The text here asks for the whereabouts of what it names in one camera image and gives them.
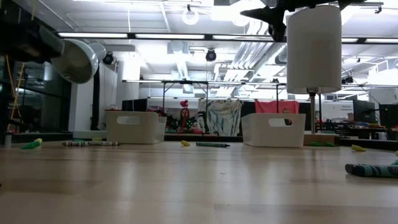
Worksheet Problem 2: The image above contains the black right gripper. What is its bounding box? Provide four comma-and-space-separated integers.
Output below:
239, 0, 352, 43

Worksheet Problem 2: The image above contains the black overhead beam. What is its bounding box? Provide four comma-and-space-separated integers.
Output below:
57, 32, 398, 44

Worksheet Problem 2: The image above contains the cylinder shade lamp wooden base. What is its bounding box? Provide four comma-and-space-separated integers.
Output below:
286, 4, 343, 146

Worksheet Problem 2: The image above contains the red cloth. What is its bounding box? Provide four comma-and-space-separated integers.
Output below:
254, 100, 300, 114

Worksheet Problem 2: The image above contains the paint stained white sheet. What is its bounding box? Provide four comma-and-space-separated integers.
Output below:
198, 99, 243, 137

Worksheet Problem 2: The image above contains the white plastic bin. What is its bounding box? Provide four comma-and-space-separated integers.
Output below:
104, 111, 167, 145
241, 113, 307, 148

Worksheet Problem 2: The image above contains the person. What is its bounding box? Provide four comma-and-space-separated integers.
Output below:
177, 107, 192, 133

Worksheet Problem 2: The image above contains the black monitor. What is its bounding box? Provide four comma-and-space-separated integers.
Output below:
353, 99, 377, 124
378, 104, 398, 128

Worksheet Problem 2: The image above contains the white gooseneck desk lamp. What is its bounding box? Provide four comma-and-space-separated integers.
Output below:
51, 39, 108, 140

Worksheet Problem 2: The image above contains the white ring light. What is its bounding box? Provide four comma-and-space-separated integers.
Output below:
182, 7, 200, 26

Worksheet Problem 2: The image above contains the orange cable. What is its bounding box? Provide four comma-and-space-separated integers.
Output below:
6, 6, 35, 122

